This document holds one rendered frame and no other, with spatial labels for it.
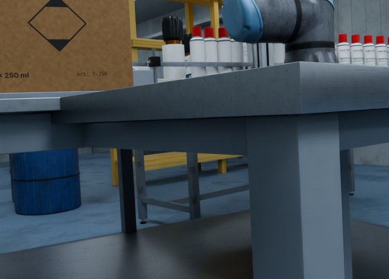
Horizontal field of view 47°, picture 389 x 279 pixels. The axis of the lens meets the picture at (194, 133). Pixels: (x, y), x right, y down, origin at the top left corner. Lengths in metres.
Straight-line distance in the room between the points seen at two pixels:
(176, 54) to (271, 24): 0.82
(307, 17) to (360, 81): 0.66
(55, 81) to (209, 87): 0.55
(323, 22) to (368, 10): 5.29
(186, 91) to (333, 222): 0.18
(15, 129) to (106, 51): 0.29
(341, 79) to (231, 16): 0.67
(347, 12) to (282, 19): 5.51
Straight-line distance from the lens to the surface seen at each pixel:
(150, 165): 4.97
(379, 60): 2.13
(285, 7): 1.04
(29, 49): 0.94
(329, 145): 0.41
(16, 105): 0.70
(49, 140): 0.75
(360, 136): 0.51
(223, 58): 1.58
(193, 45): 1.54
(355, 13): 6.46
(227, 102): 0.40
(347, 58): 1.96
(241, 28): 1.01
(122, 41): 0.96
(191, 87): 0.44
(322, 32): 1.09
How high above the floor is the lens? 0.80
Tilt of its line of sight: 3 degrees down
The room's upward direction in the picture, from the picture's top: 3 degrees counter-clockwise
